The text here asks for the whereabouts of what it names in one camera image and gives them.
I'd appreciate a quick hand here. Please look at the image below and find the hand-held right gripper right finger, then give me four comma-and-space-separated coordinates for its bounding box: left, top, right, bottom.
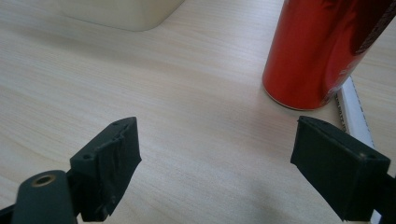
290, 115, 391, 222

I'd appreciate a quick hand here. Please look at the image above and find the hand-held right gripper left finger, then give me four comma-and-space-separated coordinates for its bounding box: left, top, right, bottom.
69, 116, 143, 223

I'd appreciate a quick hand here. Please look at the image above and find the red metal can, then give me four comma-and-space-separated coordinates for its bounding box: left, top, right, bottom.
262, 0, 396, 111

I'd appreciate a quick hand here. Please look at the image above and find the cream plastic container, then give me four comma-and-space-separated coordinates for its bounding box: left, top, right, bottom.
57, 0, 187, 33

